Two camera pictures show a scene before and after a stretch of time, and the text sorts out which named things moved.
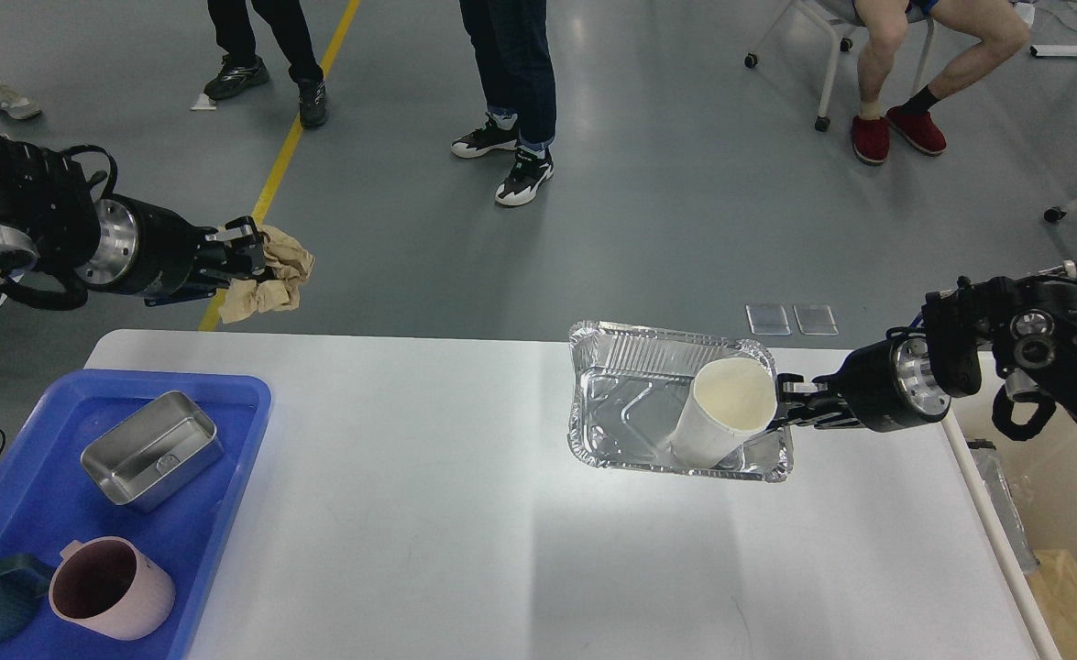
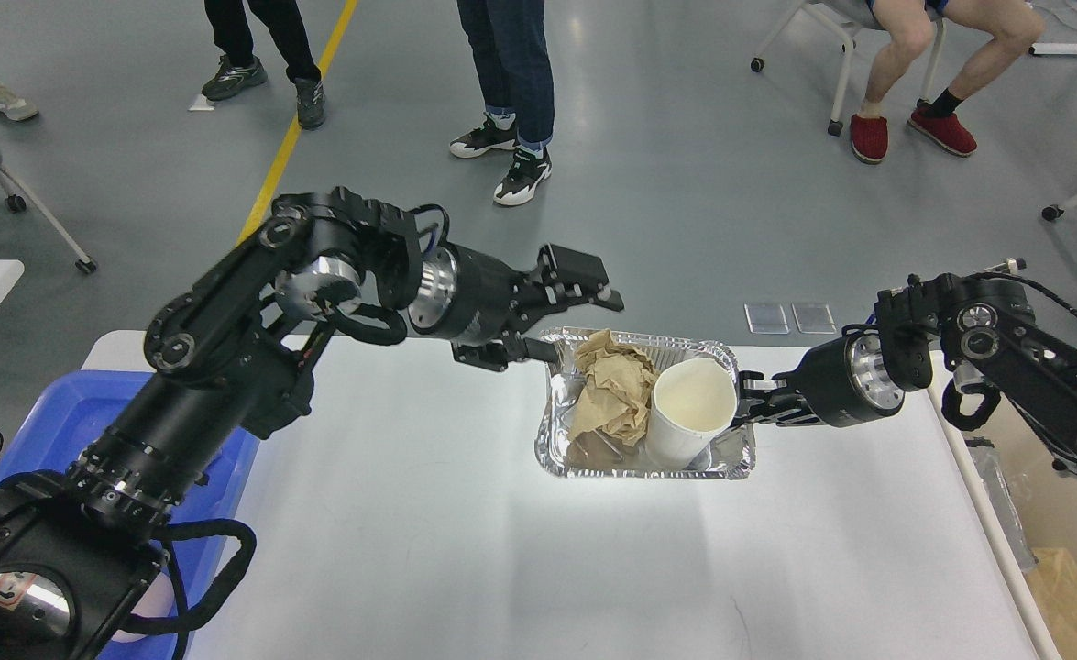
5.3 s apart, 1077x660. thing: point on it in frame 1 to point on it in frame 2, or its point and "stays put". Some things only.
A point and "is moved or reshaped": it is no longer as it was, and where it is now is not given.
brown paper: [289, 265] is moved or reshaped
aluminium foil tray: [630, 388] to [591, 453]
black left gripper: [140, 250] to [478, 302]
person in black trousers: [235, 23] stays put
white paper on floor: [204, 104] stays put
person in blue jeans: [513, 53] stays put
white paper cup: [731, 400] stays put
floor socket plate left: [767, 319] stays put
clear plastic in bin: [985, 455] stays put
